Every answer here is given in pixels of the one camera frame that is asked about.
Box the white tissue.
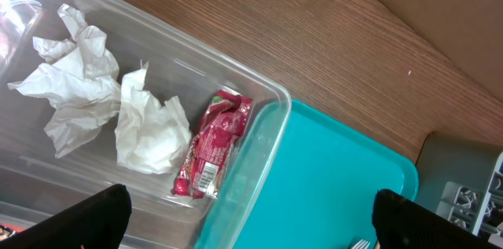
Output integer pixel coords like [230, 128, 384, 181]
[8, 4, 120, 158]

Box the white plastic fork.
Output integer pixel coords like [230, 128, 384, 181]
[350, 239, 371, 249]

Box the red snack wrapper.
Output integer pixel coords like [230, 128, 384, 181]
[171, 90, 253, 200]

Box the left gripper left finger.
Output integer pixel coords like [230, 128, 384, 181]
[1, 184, 132, 249]

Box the teal serving tray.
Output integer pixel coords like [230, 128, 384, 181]
[196, 101, 419, 248]

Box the grey dishwasher rack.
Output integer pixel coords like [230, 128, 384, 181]
[415, 132, 502, 246]

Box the white napkin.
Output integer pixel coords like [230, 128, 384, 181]
[115, 63, 192, 174]

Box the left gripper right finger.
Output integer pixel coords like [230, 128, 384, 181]
[372, 189, 497, 249]

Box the clear plastic bin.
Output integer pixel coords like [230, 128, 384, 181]
[1, 0, 292, 248]

